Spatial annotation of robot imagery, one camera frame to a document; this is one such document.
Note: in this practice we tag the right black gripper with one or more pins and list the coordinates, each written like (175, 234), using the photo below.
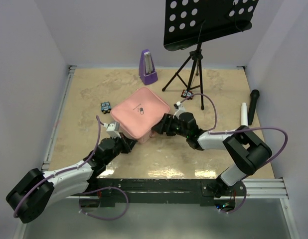
(161, 127)

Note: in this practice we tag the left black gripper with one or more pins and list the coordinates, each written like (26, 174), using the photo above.
(128, 144)

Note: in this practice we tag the pink medicine kit case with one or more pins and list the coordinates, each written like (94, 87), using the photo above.
(138, 113)

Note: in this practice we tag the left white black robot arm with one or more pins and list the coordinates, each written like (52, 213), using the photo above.
(37, 189)

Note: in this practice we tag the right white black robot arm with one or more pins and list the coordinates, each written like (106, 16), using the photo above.
(247, 150)

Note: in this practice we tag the small red black tuner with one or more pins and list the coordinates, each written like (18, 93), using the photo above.
(187, 95)

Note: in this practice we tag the blue owl tuner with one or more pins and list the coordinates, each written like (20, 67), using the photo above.
(106, 107)

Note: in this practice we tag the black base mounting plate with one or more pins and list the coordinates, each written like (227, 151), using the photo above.
(108, 197)

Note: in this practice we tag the purple metronome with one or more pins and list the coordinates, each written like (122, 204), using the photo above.
(147, 72)

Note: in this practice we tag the black microphone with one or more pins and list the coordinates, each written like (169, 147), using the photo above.
(254, 95)

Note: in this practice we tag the black music stand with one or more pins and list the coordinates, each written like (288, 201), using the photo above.
(192, 22)

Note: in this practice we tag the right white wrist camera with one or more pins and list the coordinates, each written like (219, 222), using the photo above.
(179, 109)

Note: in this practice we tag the aluminium left rail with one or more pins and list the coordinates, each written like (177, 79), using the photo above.
(54, 134)

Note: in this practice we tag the aluminium rail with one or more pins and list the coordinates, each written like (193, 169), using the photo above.
(54, 134)
(254, 188)

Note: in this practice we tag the aluminium front rail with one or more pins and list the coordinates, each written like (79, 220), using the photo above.
(254, 188)

